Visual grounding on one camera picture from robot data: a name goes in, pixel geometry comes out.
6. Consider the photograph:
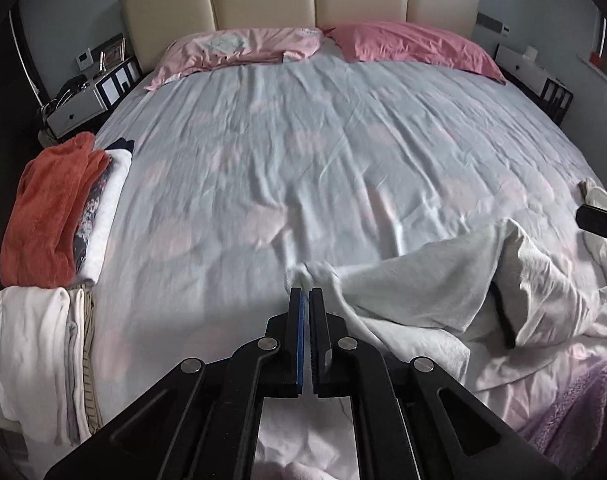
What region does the picture frame on nightstand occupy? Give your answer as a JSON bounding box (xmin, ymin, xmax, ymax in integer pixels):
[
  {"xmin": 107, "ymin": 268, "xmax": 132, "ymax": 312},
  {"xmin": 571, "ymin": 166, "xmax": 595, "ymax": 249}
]
[{"xmin": 99, "ymin": 34, "xmax": 125, "ymax": 73}]

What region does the purple fleece sleeve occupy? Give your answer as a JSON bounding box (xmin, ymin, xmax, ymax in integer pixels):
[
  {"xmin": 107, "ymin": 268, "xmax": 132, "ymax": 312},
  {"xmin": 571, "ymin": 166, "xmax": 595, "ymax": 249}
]
[{"xmin": 519, "ymin": 359, "xmax": 607, "ymax": 479}]

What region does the dark pink pillow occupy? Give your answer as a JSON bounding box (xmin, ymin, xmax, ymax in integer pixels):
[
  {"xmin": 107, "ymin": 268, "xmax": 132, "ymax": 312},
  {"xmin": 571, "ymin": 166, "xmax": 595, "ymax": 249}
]
[{"xmin": 324, "ymin": 21, "xmax": 506, "ymax": 84}]

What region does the white folded garment stack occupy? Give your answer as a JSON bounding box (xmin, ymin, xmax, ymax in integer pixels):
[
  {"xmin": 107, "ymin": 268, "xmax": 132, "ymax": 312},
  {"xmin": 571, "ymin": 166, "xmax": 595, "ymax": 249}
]
[{"xmin": 0, "ymin": 286, "xmax": 72, "ymax": 445}]

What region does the orange folded fleece garment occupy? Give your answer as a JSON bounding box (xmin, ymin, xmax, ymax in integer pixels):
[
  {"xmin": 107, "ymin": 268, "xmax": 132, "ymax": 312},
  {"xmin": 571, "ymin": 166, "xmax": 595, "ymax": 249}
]
[{"xmin": 0, "ymin": 132, "xmax": 109, "ymax": 288}]

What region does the navy folded garment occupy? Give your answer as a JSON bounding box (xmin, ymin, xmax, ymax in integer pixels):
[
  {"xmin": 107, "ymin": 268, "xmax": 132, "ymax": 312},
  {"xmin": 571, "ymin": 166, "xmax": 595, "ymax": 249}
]
[{"xmin": 106, "ymin": 138, "xmax": 134, "ymax": 153}]

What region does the striped olive folded garment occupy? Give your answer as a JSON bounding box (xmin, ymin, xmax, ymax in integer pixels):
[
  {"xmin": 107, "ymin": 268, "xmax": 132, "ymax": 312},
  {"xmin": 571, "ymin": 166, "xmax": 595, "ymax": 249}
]
[{"xmin": 81, "ymin": 284, "xmax": 102, "ymax": 434}]

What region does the left white black nightstand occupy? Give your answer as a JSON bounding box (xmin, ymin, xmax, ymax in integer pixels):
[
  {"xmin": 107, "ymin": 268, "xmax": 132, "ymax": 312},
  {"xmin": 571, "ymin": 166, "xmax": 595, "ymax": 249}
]
[{"xmin": 45, "ymin": 55, "xmax": 143, "ymax": 140}]

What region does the wall switch panel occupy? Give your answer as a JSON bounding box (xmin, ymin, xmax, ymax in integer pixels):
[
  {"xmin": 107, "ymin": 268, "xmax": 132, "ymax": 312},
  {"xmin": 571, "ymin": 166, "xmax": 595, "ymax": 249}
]
[{"xmin": 476, "ymin": 12, "xmax": 509, "ymax": 37}]

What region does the floral dark folded garment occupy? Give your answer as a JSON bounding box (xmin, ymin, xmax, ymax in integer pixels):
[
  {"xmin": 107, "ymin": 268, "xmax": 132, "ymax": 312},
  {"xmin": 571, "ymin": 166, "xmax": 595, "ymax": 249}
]
[{"xmin": 73, "ymin": 156, "xmax": 114, "ymax": 273}]

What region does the white thermostat panel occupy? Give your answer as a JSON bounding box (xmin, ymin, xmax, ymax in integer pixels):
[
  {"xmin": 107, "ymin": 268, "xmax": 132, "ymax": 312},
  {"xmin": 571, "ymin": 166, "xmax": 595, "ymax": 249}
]
[{"xmin": 76, "ymin": 48, "xmax": 94, "ymax": 72}]

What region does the right white black nightstand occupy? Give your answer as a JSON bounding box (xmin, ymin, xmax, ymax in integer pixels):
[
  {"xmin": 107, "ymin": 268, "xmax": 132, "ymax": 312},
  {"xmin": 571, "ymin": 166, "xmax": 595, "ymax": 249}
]
[{"xmin": 494, "ymin": 44, "xmax": 573, "ymax": 127}]

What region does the light pink pillow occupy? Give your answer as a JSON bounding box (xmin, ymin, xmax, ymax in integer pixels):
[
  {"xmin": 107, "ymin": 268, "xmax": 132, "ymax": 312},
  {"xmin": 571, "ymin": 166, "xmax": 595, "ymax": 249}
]
[{"xmin": 145, "ymin": 27, "xmax": 324, "ymax": 91}]

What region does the red small box on sill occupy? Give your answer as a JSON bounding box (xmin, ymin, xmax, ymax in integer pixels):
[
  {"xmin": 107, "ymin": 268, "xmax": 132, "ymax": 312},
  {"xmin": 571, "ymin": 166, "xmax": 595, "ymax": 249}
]
[{"xmin": 590, "ymin": 52, "xmax": 605, "ymax": 68}]

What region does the white black nightstand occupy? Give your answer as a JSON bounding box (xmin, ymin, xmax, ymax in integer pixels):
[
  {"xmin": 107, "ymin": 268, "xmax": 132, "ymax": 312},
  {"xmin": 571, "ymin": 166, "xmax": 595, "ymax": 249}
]
[
  {"xmin": 494, "ymin": 44, "xmax": 573, "ymax": 127},
  {"xmin": 45, "ymin": 55, "xmax": 143, "ymax": 140}
]

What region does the white folded knit garment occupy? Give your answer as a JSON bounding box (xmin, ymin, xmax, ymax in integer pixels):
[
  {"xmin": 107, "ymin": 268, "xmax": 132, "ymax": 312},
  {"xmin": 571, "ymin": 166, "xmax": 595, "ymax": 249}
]
[{"xmin": 76, "ymin": 150, "xmax": 132, "ymax": 283}]

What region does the grey t-shirt black collar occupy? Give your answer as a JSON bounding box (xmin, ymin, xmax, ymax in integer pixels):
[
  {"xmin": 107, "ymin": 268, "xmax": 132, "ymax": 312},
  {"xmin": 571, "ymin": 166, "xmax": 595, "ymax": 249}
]
[{"xmin": 284, "ymin": 176, "xmax": 607, "ymax": 396}]

